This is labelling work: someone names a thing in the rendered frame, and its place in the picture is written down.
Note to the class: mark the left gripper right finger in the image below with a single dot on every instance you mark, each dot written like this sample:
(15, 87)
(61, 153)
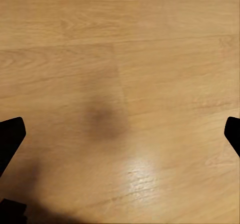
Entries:
(232, 133)

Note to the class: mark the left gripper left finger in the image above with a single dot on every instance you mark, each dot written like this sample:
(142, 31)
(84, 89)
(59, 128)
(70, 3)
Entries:
(12, 133)

